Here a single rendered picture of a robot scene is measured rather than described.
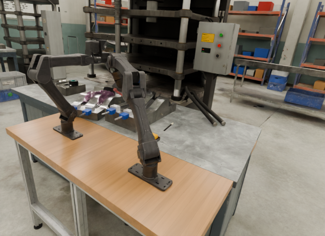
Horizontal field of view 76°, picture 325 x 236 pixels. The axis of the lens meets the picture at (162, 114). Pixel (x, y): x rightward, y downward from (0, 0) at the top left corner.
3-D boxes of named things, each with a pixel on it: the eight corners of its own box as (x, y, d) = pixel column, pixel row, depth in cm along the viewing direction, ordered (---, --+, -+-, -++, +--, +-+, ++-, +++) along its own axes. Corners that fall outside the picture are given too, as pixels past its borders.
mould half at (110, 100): (97, 121, 137) (96, 105, 133) (63, 114, 143) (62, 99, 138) (128, 99, 182) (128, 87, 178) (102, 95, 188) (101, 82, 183)
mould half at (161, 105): (135, 132, 126) (136, 111, 121) (105, 120, 138) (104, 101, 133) (175, 110, 166) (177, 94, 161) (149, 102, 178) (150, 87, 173)
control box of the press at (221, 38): (204, 180, 212) (234, 22, 156) (177, 168, 227) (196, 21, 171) (212, 169, 230) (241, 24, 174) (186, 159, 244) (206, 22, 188)
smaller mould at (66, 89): (66, 96, 177) (65, 88, 174) (55, 92, 184) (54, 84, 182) (85, 91, 193) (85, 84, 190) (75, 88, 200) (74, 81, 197)
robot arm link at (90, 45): (92, 40, 122) (74, 39, 113) (102, 41, 118) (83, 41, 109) (93, 60, 127) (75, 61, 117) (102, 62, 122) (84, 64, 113)
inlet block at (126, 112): (118, 125, 119) (118, 116, 117) (111, 122, 122) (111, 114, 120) (133, 118, 130) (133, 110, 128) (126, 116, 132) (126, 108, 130)
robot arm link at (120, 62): (107, 51, 105) (128, 78, 84) (124, 51, 109) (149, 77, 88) (106, 73, 111) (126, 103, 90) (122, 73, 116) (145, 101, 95)
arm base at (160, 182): (138, 149, 95) (126, 155, 89) (175, 167, 85) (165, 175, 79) (137, 164, 98) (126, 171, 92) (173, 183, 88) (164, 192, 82)
